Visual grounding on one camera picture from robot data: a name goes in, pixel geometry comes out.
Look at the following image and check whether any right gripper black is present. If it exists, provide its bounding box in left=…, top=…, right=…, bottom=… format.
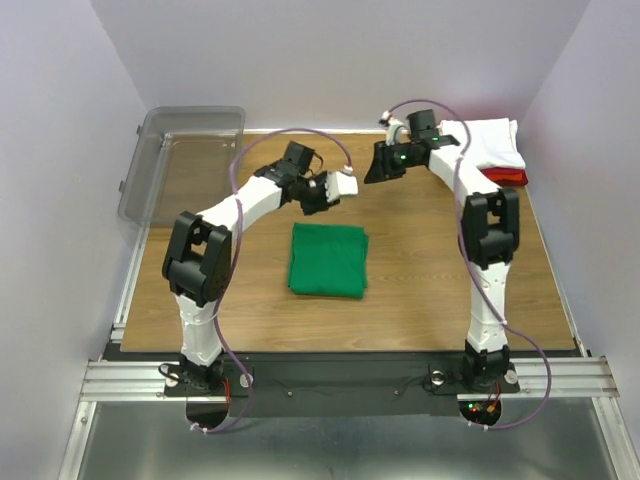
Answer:
left=361, top=139, right=418, bottom=184

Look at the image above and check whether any green t-shirt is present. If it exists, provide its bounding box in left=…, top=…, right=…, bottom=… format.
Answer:
left=287, top=223, right=369, bottom=300

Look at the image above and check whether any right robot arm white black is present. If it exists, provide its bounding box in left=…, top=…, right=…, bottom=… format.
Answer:
left=364, top=110, right=520, bottom=390

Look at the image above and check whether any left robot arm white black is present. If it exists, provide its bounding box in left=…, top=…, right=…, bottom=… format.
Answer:
left=160, top=141, right=357, bottom=394

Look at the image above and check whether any white folded t-shirt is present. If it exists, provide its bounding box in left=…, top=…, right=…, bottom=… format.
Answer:
left=439, top=118, right=526, bottom=170

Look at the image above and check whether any red folded t-shirt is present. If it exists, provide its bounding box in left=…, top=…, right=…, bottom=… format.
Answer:
left=483, top=169, right=528, bottom=187

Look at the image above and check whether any clear plastic storage bin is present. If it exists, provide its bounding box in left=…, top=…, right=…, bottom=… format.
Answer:
left=118, top=106, right=245, bottom=227

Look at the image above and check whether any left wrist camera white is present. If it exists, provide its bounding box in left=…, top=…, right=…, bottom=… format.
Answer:
left=325, top=171, right=359, bottom=203

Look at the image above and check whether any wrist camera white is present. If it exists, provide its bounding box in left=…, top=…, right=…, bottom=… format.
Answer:
left=378, top=110, right=410, bottom=145
left=325, top=171, right=359, bottom=203

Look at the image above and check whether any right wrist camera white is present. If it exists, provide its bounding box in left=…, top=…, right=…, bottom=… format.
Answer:
left=378, top=110, right=410, bottom=145

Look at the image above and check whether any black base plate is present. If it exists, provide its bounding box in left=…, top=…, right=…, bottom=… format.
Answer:
left=159, top=351, right=520, bottom=422

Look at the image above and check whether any aluminium rail frame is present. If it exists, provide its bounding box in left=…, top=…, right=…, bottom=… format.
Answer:
left=58, top=133, right=623, bottom=480

